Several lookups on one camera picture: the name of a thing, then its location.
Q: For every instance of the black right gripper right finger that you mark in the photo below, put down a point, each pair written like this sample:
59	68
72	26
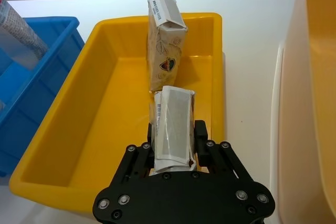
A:
218	158

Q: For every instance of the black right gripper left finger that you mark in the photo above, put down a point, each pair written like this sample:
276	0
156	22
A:
136	161

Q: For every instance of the small cream drink carton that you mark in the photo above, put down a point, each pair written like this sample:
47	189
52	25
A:
173	129

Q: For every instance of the yellow plastic bin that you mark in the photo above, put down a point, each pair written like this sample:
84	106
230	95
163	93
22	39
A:
86	119

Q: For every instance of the large pale yellow container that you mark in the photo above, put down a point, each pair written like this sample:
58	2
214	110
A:
309	103

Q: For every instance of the cream drink carton with emblem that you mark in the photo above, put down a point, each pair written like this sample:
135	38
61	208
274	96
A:
165	51

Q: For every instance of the blue plastic bin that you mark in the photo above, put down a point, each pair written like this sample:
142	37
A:
29	98

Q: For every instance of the grey patterned clear package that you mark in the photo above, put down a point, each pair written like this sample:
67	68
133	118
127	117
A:
18	35

